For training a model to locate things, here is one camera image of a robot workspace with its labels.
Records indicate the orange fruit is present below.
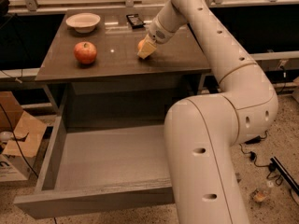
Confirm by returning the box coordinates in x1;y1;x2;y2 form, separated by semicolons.
137;39;145;50

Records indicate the black power adapter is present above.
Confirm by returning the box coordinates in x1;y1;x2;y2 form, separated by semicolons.
245;136;262;145

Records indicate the grey cabinet with counter top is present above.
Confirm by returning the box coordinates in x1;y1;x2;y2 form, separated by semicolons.
36;7;210;129

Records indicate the cardboard box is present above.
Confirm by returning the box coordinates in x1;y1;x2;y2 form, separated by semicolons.
0;91;47;182

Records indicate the black cable on left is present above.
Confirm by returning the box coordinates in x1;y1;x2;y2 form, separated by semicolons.
0;103;39;179

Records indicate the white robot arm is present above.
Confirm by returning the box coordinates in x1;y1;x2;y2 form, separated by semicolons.
138;0;278;224

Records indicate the clear plastic bottle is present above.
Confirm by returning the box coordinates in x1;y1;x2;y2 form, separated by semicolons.
251;181;274;203

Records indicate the white bowl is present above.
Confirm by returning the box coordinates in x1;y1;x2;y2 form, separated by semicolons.
66;13;101;34

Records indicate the red apple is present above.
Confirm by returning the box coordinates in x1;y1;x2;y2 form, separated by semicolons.
74;41;97;64

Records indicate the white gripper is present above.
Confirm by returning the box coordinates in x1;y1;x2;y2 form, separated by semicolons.
137;15;178;59

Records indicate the open grey top drawer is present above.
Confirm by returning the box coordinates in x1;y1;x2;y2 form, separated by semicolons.
14;84;176;219

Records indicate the black floor rail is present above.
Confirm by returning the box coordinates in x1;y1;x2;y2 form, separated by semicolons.
270;157;299;205

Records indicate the black rectangular device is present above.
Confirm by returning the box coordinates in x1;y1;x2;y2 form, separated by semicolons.
126;14;144;29

